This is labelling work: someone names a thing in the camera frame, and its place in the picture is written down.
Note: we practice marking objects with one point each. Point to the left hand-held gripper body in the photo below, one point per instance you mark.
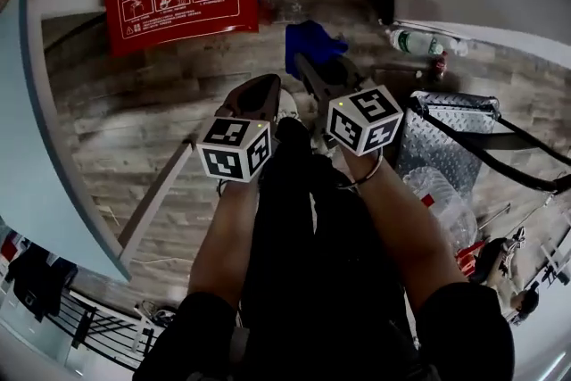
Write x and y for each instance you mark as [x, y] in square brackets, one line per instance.
[234, 147]

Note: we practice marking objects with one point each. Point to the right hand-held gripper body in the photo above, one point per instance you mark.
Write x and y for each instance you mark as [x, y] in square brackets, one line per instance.
[363, 120]

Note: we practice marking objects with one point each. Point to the blue cloth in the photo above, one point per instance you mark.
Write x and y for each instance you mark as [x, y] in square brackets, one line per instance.
[312, 41]

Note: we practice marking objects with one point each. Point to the person's left forearm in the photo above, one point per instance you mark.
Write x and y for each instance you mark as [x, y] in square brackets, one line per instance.
[223, 236]

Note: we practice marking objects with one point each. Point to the person's right forearm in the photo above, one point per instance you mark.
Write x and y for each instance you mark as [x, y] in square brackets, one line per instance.
[401, 236]

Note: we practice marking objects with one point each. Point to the thin wrist band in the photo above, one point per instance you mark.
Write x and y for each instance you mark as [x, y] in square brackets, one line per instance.
[377, 167]

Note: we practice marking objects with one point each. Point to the person's white shoe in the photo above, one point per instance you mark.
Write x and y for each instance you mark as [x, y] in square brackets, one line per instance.
[287, 105]

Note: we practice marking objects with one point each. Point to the red soda bottle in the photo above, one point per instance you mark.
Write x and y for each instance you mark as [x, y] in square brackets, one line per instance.
[438, 66]

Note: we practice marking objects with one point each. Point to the clear plastic water bottle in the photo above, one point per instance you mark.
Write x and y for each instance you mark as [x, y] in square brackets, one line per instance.
[415, 41]

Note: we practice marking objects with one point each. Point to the white flat bar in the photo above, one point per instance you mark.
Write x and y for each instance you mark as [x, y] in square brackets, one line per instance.
[151, 201]

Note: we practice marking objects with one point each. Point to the clear plastic bag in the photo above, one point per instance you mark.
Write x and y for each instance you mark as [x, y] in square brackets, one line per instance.
[441, 209]

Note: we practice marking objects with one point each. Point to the person's black trousers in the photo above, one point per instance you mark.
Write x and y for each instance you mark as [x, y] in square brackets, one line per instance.
[321, 263]

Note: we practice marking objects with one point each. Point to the red plastic object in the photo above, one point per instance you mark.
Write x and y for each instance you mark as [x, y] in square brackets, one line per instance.
[468, 259]

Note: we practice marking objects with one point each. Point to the black metal railing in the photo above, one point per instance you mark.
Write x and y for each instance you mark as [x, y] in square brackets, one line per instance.
[102, 325]

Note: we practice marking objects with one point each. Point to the person's black shirt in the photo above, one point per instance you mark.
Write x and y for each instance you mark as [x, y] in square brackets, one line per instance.
[464, 334]

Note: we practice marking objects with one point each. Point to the dark hanging clothes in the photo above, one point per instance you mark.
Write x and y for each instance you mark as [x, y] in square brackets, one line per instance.
[38, 281]

